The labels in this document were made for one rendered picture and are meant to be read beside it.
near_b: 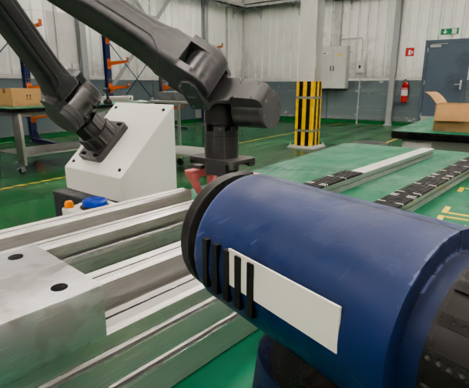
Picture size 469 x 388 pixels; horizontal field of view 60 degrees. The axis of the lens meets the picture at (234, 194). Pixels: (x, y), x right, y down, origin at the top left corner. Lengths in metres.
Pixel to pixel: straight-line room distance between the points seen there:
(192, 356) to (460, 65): 11.26
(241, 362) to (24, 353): 0.21
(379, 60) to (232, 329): 11.64
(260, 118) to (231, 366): 0.36
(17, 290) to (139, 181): 0.69
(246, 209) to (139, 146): 0.84
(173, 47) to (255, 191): 0.49
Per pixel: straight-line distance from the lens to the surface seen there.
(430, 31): 11.77
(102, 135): 1.03
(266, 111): 0.62
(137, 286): 0.42
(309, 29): 7.05
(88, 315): 0.30
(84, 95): 0.98
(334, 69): 12.08
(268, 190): 0.16
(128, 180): 0.95
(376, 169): 1.22
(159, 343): 0.36
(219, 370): 0.41
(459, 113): 2.62
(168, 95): 4.97
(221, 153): 0.67
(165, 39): 0.64
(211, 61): 0.63
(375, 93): 11.95
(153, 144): 0.99
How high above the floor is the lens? 1.04
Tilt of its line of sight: 15 degrees down
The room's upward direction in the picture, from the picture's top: straight up
